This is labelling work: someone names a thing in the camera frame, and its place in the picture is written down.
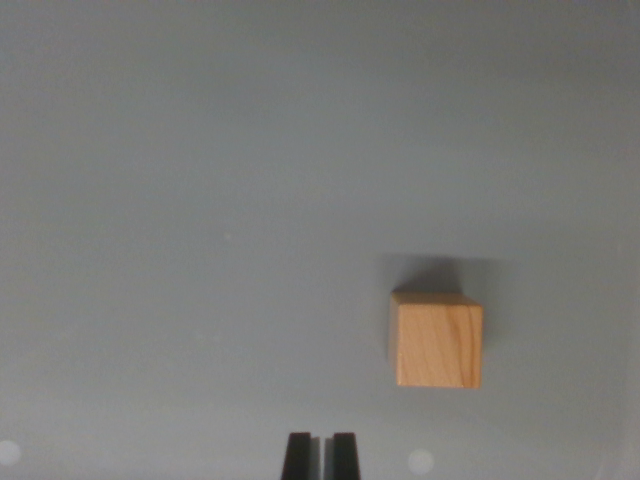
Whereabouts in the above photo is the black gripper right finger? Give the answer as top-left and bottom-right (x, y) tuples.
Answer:
(323, 432), (363, 480)

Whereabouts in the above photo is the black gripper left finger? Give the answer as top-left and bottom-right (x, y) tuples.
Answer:
(281, 432), (322, 480)

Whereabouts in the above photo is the wooden cube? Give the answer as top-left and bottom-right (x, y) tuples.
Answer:
(388, 289), (484, 390)

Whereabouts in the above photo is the grey plastic tray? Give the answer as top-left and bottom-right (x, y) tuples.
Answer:
(0, 0), (640, 480)

